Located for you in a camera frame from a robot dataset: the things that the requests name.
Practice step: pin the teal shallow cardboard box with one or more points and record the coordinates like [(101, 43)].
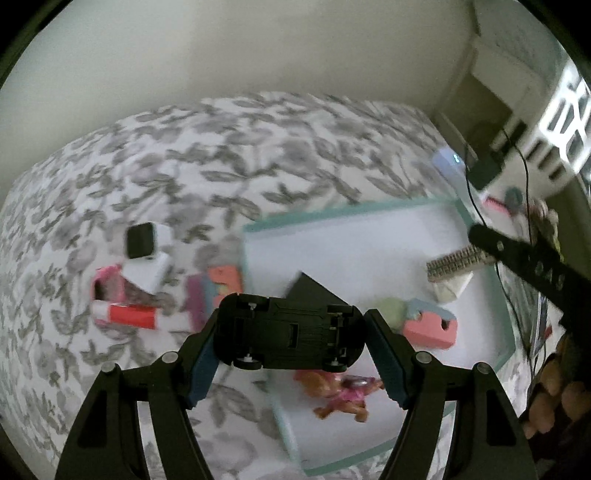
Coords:
[(360, 249)]

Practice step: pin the pink toy block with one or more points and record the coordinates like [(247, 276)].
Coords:
[(427, 332)]

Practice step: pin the person's right hand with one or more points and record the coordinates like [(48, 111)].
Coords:
[(549, 406)]

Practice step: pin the orange and blue toy block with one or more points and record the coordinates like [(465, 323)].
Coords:
[(226, 279)]

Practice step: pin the orange toy dog figure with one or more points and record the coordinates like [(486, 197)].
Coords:
[(332, 392)]

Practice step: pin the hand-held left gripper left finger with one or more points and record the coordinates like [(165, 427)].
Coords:
[(205, 374)]

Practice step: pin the white power strip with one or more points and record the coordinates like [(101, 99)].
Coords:
[(445, 161)]

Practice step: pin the grey floral blanket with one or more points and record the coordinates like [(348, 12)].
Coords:
[(184, 161)]

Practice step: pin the pink white bead mat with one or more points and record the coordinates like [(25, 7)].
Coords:
[(496, 203)]

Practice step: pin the round patterned coaster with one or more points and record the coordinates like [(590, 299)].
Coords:
[(514, 197)]

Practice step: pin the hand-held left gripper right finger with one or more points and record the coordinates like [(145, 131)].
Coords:
[(392, 364)]

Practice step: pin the magenta rectangular bar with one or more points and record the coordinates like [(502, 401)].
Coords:
[(198, 300)]

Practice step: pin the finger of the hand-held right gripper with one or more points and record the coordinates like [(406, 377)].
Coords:
[(517, 256)]

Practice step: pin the white lattice panel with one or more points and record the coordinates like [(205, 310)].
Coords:
[(554, 134)]

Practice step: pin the white smartwatch black screen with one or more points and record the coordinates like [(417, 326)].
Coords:
[(141, 241)]

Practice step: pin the red white tube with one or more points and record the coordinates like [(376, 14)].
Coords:
[(129, 316)]

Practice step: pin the white bedside shelf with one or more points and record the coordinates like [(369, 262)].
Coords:
[(508, 69)]

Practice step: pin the black toy car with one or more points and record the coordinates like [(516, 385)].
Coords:
[(286, 332)]

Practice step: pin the black power adapter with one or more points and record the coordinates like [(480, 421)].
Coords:
[(485, 170)]

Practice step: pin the white rectangular box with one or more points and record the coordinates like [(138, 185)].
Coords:
[(147, 273)]

